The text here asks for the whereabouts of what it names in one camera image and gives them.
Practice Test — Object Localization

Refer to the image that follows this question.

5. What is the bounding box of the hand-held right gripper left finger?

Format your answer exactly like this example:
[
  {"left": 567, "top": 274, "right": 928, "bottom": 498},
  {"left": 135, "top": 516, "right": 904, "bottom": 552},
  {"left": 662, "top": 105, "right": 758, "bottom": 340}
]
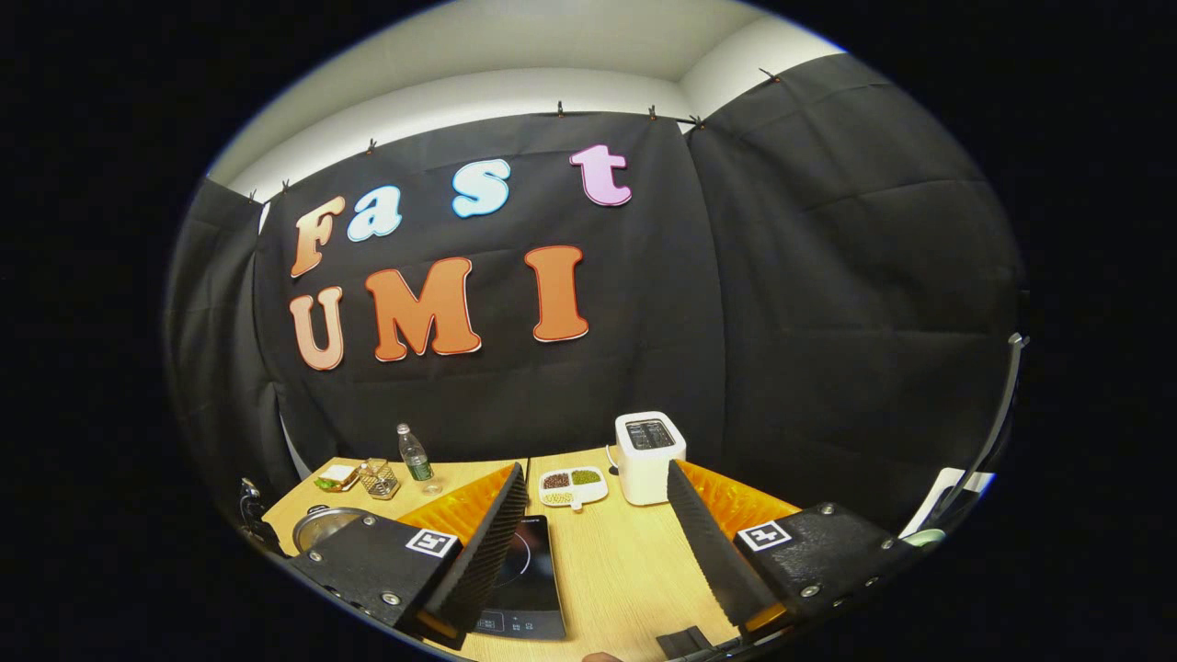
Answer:
[{"left": 287, "top": 462, "right": 530, "bottom": 650}]

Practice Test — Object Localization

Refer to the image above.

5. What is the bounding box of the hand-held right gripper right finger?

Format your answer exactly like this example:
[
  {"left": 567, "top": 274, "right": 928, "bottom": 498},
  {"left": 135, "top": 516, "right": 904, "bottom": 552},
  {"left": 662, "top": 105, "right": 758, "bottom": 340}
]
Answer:
[{"left": 667, "top": 458, "right": 920, "bottom": 645}]

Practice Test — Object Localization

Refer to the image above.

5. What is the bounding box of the black induction cooktop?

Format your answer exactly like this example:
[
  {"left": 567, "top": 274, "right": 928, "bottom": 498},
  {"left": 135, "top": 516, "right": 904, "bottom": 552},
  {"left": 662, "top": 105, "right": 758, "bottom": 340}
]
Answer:
[{"left": 474, "top": 515, "right": 567, "bottom": 642}]

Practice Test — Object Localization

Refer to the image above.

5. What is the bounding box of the steel pot with black handle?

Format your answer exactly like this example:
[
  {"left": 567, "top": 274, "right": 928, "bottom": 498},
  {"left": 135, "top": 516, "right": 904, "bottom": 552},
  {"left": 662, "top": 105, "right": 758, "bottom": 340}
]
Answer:
[{"left": 241, "top": 478, "right": 373, "bottom": 558}]

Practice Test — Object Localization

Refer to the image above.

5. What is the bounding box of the white divided dish of beans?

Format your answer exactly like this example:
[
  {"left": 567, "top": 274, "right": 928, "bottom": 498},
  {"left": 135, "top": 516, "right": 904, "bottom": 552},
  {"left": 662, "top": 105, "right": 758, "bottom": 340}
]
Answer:
[{"left": 539, "top": 466, "right": 610, "bottom": 511}]

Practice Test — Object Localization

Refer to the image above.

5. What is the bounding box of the white toaster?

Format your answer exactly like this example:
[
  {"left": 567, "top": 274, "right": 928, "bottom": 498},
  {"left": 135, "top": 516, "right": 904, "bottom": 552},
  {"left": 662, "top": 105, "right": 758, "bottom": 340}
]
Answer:
[{"left": 614, "top": 411, "right": 688, "bottom": 507}]

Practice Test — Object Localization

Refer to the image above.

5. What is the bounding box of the clear plastic water bottle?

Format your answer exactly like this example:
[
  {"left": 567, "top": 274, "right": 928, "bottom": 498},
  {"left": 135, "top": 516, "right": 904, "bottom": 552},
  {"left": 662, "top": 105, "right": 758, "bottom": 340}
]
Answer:
[{"left": 396, "top": 423, "right": 442, "bottom": 496}]

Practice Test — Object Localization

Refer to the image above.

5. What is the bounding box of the black backdrop cloth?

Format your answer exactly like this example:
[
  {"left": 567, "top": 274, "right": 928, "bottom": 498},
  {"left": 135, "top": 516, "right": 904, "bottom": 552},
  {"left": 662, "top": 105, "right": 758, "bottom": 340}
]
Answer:
[{"left": 164, "top": 53, "right": 1027, "bottom": 545}]

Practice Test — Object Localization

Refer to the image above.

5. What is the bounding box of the white sheet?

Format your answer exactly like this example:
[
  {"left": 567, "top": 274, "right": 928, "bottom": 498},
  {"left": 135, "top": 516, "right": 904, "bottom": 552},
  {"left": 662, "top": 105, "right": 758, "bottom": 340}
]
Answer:
[{"left": 899, "top": 467, "right": 996, "bottom": 539}]

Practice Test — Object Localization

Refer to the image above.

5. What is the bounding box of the grey metal pole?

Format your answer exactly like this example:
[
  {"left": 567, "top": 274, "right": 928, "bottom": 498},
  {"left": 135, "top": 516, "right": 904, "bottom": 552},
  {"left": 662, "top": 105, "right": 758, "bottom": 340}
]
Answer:
[{"left": 929, "top": 333, "right": 1029, "bottom": 534}]

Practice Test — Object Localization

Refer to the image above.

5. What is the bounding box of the wire mesh basket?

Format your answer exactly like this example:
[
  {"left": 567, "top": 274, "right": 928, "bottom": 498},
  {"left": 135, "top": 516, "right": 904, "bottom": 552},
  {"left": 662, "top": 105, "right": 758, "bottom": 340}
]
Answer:
[{"left": 357, "top": 458, "right": 401, "bottom": 500}]

